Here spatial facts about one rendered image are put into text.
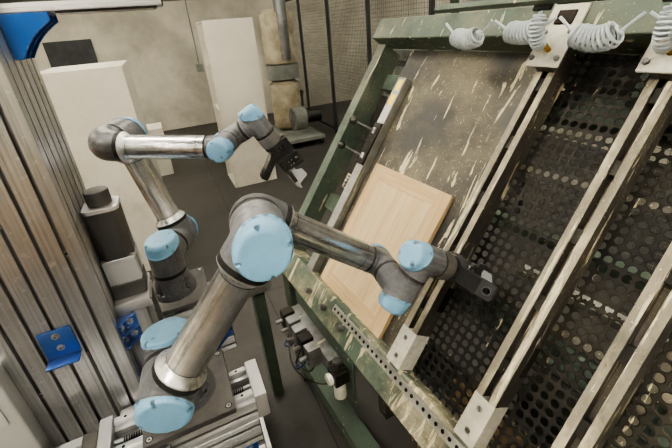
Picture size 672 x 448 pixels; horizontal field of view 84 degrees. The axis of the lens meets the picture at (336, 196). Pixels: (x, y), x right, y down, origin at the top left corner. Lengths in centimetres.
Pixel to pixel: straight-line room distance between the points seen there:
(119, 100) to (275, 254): 277
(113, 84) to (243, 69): 197
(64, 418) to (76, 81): 247
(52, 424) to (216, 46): 412
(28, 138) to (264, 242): 55
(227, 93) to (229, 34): 67
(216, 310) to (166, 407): 23
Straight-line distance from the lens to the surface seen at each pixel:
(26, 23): 106
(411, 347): 127
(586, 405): 105
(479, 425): 115
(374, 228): 153
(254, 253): 71
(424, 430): 128
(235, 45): 492
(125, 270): 121
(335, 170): 188
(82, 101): 340
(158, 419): 97
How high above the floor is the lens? 192
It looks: 25 degrees down
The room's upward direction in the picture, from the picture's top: 5 degrees counter-clockwise
